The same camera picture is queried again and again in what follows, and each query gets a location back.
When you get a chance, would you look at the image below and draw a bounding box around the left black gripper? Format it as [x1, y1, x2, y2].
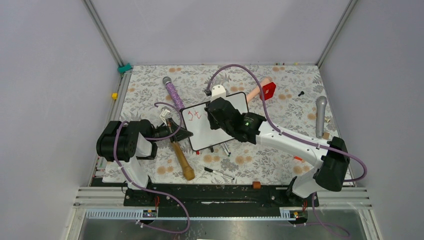
[150, 117, 193, 143]

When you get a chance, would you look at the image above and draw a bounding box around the white whiteboard black frame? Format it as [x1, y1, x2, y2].
[181, 101, 234, 152]

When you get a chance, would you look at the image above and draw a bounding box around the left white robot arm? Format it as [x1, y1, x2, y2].
[96, 117, 195, 206]

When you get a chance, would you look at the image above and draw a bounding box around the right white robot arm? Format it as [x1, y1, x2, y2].
[205, 97, 350, 206]

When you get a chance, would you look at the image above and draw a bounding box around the green capped marker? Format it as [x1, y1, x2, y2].
[221, 143, 231, 157]

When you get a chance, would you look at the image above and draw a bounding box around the black capped marker front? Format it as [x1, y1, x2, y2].
[204, 167, 235, 181]

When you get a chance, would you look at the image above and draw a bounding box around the purple glitter microphone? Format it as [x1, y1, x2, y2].
[162, 76, 185, 111]

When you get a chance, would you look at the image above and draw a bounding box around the red square block with hole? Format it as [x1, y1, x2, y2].
[260, 82, 277, 101]

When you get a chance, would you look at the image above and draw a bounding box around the pink toy microphone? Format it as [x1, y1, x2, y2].
[246, 76, 273, 102]

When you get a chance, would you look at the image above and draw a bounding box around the small yellow cube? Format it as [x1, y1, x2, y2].
[111, 92, 118, 100]

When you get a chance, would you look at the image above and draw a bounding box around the small brown wooden cube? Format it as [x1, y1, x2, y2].
[252, 181, 262, 190]

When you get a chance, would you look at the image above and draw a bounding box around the teal corner clip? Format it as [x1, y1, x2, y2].
[117, 63, 133, 74]

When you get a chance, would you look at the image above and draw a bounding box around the silver grey microphone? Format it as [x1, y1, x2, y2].
[315, 96, 328, 138]

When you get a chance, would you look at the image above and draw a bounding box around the small tan wooden block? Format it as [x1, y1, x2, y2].
[322, 132, 331, 140]

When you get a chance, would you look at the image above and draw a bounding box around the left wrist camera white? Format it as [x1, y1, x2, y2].
[159, 107, 172, 125]

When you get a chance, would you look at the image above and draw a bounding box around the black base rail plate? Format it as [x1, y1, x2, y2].
[123, 183, 319, 218]

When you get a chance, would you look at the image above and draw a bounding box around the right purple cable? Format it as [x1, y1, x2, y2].
[205, 64, 369, 239]

